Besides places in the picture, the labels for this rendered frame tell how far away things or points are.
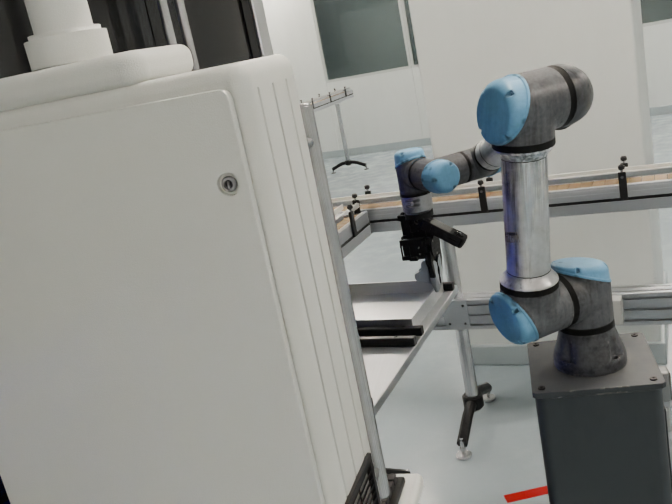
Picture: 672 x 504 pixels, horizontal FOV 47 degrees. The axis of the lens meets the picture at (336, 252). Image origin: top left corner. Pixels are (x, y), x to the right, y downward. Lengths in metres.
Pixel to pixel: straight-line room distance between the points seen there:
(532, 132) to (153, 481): 0.86
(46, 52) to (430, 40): 2.48
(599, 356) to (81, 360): 1.07
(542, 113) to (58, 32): 0.83
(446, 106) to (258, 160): 2.52
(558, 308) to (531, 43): 1.80
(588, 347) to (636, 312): 1.14
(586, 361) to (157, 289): 1.02
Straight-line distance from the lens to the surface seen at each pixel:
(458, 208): 2.74
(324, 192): 1.04
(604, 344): 1.69
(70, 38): 0.96
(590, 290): 1.63
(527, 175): 1.46
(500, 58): 3.25
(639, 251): 3.35
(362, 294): 2.09
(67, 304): 0.99
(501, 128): 1.41
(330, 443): 0.96
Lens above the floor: 1.55
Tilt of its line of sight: 15 degrees down
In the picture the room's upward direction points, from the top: 11 degrees counter-clockwise
